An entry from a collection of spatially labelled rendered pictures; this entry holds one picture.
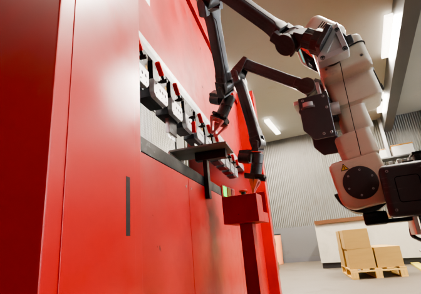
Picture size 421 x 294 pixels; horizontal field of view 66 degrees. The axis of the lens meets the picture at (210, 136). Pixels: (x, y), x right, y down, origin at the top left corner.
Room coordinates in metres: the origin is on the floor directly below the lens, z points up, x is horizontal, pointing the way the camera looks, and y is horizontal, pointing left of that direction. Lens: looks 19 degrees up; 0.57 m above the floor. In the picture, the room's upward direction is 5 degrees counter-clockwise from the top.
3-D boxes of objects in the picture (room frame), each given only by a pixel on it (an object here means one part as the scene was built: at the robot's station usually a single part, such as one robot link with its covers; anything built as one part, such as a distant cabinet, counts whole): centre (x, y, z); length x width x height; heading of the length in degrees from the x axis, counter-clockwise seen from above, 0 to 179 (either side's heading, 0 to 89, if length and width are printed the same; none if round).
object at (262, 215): (1.56, -0.13, 0.75); 0.20 x 0.16 x 0.18; 160
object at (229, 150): (1.47, 0.04, 1.00); 0.26 x 0.18 x 0.01; 77
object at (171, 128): (1.50, 0.19, 1.13); 0.10 x 0.02 x 0.10; 167
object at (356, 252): (5.23, -2.18, 0.32); 1.09 x 0.78 x 0.64; 163
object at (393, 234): (7.46, -3.21, 0.45); 2.29 x 1.85 x 0.89; 157
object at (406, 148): (7.86, -4.67, 2.41); 0.50 x 0.41 x 0.27; 67
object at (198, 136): (1.86, 0.10, 1.26); 0.15 x 0.09 x 0.17; 167
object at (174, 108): (1.47, 0.19, 1.26); 0.15 x 0.09 x 0.17; 167
